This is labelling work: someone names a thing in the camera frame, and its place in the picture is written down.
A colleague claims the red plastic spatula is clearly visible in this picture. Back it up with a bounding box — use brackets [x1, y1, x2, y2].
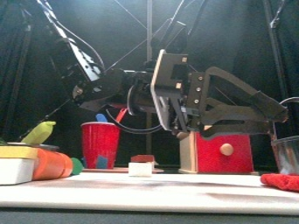
[115, 108, 130, 123]

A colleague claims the white cutting board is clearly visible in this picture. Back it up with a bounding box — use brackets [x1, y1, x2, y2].
[0, 171, 299, 217]

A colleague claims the red and white toy sushi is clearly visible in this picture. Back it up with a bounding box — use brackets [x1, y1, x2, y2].
[127, 154, 156, 178]

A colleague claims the metal frame pole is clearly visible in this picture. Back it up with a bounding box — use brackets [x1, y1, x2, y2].
[146, 0, 155, 156]

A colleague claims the orange toy carrot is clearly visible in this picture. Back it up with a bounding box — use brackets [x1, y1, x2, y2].
[32, 147, 86, 181]

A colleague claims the wooden box with red drawer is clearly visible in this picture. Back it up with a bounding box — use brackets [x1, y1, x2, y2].
[179, 124, 255, 175]

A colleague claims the light green toy vegetable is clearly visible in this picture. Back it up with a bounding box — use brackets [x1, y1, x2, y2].
[20, 120, 59, 146]

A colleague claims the red plastic cup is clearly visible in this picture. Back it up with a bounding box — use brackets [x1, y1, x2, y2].
[79, 121, 123, 170]

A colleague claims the yellow and white toy block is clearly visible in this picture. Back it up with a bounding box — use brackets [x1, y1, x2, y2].
[0, 145, 40, 186]

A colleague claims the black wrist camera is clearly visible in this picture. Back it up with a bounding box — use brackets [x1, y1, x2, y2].
[152, 19, 190, 56]

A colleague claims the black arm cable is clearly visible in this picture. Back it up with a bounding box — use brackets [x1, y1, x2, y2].
[104, 108, 167, 136]

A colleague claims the blue plastic utensil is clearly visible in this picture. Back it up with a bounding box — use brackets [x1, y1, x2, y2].
[95, 113, 110, 123]

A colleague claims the red cloth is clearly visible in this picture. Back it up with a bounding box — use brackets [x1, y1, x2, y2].
[259, 172, 299, 193]

